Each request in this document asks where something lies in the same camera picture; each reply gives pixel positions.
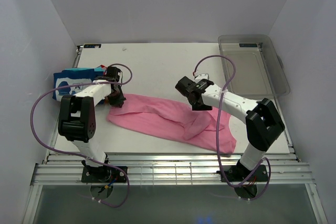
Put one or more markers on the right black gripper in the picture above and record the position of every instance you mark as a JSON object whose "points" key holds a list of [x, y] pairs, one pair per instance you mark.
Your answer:
{"points": [[205, 107]]}

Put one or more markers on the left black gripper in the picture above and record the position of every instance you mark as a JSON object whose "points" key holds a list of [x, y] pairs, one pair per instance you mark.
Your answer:
{"points": [[119, 101]]}

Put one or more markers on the pink t shirt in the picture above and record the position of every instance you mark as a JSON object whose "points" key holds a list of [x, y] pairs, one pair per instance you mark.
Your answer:
{"points": [[175, 121]]}

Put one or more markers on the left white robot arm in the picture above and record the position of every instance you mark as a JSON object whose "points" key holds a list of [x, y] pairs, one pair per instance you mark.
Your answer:
{"points": [[77, 121]]}

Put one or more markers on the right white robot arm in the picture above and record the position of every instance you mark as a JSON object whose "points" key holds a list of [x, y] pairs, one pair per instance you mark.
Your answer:
{"points": [[263, 122]]}

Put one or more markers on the folded blue printed t shirt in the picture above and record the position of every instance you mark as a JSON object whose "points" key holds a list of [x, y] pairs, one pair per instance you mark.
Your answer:
{"points": [[73, 76]]}

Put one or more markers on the clear plastic bin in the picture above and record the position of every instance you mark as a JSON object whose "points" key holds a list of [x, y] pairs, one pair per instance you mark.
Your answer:
{"points": [[259, 70]]}

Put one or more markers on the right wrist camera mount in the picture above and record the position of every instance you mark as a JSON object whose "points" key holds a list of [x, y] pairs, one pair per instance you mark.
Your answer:
{"points": [[200, 76]]}

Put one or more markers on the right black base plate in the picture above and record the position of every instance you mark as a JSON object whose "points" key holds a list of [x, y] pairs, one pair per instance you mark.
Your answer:
{"points": [[235, 174]]}

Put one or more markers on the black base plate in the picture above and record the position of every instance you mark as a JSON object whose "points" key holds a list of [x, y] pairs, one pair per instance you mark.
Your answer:
{"points": [[235, 174], [110, 174]]}

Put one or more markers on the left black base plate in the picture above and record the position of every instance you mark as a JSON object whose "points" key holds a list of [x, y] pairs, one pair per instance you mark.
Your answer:
{"points": [[110, 174]]}

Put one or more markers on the aluminium rail frame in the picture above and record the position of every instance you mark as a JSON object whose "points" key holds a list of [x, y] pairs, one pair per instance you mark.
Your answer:
{"points": [[167, 170]]}

